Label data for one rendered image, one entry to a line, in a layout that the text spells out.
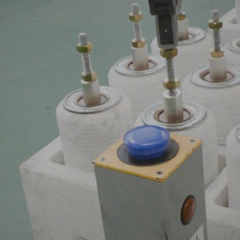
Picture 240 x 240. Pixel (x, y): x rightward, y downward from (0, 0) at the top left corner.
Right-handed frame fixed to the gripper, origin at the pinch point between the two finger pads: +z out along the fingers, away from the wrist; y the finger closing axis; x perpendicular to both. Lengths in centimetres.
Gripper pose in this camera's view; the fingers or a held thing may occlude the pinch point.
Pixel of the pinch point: (167, 28)
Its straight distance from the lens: 69.4
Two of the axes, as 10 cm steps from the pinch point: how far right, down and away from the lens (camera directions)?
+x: 9.8, -0.4, -1.7
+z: 1.2, 8.8, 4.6
